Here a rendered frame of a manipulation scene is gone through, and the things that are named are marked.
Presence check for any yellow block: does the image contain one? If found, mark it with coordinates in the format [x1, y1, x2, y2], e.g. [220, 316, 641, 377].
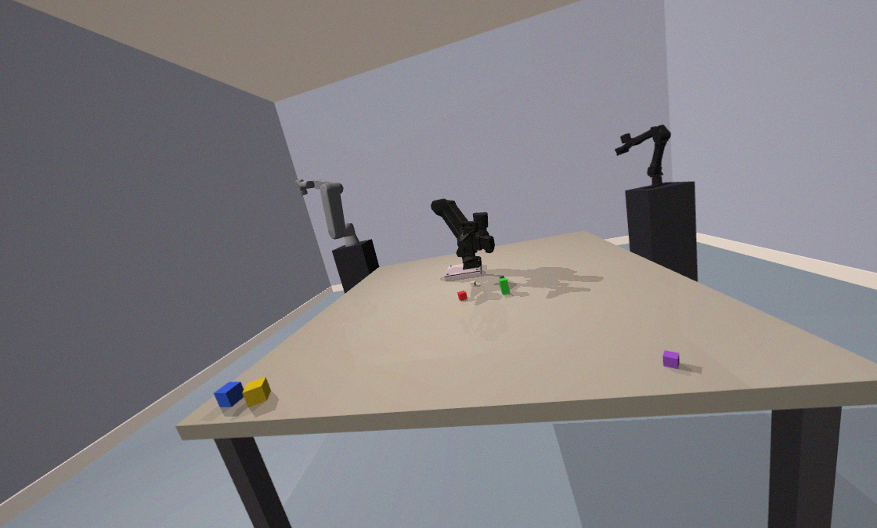
[242, 377, 271, 407]

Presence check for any small purple block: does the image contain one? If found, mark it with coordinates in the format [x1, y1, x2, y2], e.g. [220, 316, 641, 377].
[663, 350, 680, 369]

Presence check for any blue block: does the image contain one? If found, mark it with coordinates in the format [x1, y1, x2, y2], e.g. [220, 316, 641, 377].
[213, 382, 244, 407]

